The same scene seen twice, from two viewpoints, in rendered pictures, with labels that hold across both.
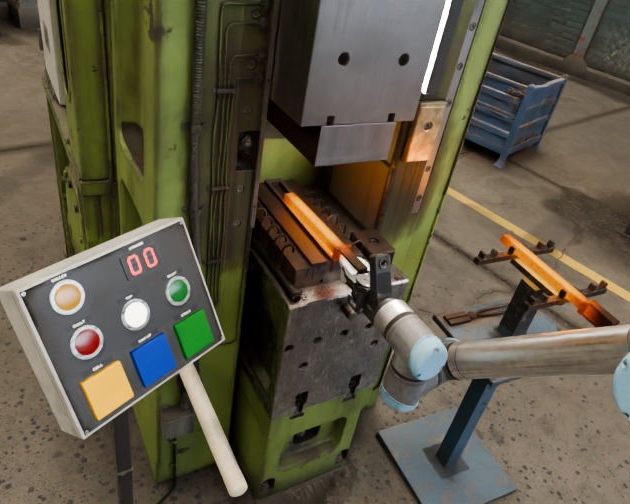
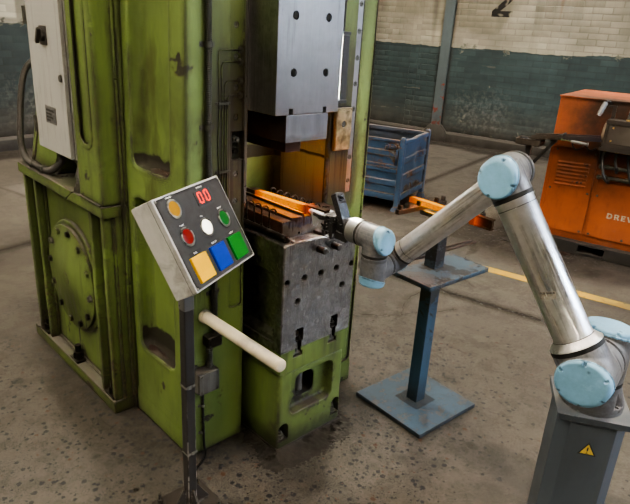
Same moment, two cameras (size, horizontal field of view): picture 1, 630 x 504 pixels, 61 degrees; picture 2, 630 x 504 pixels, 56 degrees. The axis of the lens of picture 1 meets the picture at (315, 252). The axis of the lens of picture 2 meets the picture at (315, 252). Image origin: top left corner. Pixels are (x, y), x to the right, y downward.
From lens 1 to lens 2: 1.02 m
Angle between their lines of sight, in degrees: 16
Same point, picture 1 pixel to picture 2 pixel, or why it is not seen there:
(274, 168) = not seen: hidden behind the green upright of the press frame
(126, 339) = (205, 240)
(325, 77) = (285, 84)
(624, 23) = (465, 90)
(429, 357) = (385, 236)
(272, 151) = not seen: hidden behind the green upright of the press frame
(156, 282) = (212, 210)
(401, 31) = (321, 55)
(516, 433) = (463, 374)
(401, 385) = (372, 265)
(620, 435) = (541, 361)
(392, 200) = (330, 181)
